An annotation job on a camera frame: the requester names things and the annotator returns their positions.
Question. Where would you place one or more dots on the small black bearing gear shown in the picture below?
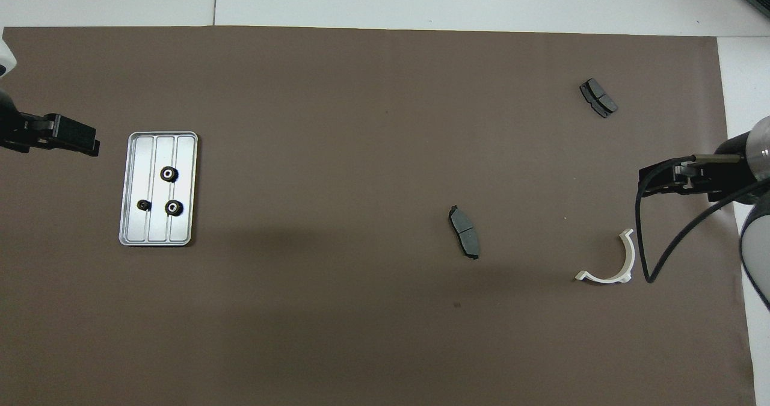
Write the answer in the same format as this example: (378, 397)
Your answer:
(143, 205)

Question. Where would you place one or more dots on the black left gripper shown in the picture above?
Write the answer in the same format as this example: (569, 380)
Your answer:
(24, 132)

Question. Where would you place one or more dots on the brown table mat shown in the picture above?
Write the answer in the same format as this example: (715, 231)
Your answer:
(361, 123)

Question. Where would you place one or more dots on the long dark grey brake pad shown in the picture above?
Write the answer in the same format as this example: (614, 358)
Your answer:
(463, 228)

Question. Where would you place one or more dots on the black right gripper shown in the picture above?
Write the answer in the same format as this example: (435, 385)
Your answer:
(731, 165)

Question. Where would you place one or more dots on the short dark grey brake pad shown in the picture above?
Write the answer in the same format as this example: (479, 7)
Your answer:
(598, 97)

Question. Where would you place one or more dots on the silver metal tray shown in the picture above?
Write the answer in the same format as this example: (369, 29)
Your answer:
(183, 228)

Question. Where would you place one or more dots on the white curved plastic bracket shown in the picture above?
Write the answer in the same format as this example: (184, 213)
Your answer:
(604, 279)

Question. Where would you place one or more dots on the large black bearing gear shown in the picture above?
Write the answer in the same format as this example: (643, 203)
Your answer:
(169, 174)
(173, 207)

